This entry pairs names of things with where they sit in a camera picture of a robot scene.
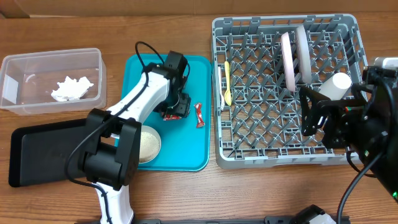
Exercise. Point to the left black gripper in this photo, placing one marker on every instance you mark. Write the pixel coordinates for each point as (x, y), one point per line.
(183, 107)

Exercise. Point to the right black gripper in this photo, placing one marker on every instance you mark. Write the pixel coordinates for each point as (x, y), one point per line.
(339, 113)

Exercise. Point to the red snack wrapper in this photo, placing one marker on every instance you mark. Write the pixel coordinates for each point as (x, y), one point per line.
(169, 117)

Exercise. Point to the white cup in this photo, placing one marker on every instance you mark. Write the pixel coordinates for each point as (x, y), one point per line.
(336, 87)

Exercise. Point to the small red candy wrapper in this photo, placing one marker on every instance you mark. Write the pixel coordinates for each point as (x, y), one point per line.
(200, 121)

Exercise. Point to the grey plate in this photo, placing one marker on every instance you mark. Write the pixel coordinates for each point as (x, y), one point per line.
(303, 54)

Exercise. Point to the white plastic fork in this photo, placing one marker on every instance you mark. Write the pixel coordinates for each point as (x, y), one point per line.
(222, 102)

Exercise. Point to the pink plate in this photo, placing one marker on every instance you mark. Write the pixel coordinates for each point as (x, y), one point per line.
(288, 62)

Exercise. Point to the yellow plastic spoon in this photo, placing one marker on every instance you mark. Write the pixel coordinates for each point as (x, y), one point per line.
(227, 94)

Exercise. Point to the white tissue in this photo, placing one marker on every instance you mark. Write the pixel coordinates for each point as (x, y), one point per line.
(71, 89)

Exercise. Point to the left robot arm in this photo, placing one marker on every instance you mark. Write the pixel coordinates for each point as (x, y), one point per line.
(109, 154)

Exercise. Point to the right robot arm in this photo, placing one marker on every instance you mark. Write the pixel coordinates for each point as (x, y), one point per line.
(367, 124)

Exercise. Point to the grey dishwasher rack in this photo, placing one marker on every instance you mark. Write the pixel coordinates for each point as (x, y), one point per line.
(262, 127)

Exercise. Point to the teal plastic tray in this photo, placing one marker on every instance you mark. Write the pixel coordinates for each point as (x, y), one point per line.
(184, 146)

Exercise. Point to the grey bowl with rice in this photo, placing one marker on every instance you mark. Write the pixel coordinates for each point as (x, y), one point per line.
(150, 144)

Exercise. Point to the black plastic tray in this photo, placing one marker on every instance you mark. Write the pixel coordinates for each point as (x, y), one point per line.
(38, 153)

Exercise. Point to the clear plastic bin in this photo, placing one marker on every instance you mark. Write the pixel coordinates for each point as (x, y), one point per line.
(29, 80)

